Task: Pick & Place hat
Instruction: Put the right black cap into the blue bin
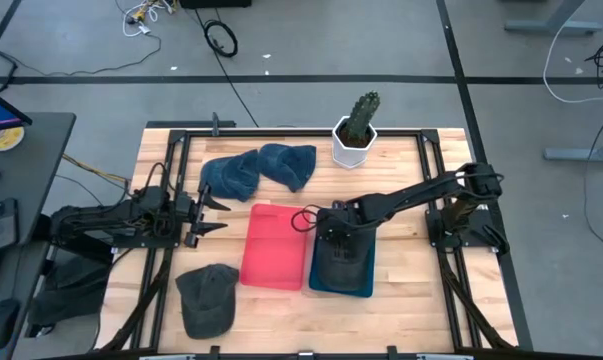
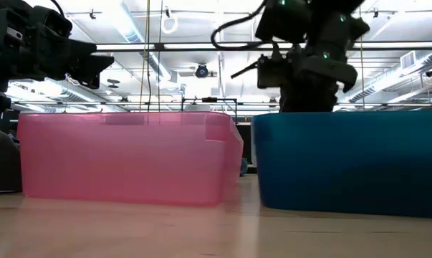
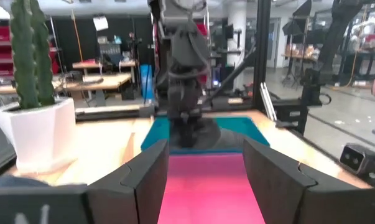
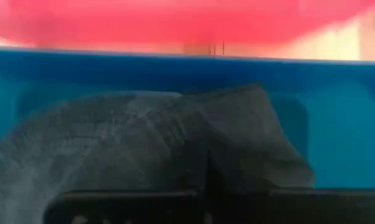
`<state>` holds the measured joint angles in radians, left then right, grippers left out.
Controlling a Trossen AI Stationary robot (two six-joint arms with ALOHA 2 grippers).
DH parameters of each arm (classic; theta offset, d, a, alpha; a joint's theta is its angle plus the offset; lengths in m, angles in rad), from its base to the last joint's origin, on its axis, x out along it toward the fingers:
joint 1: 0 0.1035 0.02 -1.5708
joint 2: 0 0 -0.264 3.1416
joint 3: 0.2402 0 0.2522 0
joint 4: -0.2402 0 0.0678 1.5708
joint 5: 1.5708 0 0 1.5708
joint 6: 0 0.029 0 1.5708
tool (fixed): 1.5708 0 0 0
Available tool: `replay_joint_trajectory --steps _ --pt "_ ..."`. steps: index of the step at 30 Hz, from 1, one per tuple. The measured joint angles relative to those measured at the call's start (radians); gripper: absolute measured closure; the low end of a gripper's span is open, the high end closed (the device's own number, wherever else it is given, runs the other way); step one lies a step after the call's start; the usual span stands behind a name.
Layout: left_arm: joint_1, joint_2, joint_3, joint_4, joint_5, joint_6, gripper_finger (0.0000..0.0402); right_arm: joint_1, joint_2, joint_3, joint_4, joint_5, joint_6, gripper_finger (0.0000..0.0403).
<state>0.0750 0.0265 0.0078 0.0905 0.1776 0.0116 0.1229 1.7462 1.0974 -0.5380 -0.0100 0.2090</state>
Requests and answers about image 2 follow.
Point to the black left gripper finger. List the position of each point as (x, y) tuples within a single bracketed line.
[(94, 70)]

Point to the dark navy cap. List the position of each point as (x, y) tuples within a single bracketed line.
[(308, 100)]

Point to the dark grey cap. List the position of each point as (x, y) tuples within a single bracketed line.
[(0, 161)]

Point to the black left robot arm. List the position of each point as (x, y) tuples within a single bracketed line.
[(8, 53)]

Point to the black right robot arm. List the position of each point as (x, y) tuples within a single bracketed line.
[(326, 21)]

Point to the teal plastic bin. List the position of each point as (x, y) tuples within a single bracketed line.
[(344, 161)]

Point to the pink plastic bin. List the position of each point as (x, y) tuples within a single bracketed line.
[(129, 157)]

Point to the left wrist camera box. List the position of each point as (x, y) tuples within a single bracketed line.
[(56, 21)]

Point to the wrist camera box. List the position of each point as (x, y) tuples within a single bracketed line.
[(56, 21), (274, 71)]

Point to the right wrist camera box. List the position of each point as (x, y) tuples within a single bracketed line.
[(274, 71)]

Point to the overhead camera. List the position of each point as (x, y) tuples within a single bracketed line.
[(201, 71)]

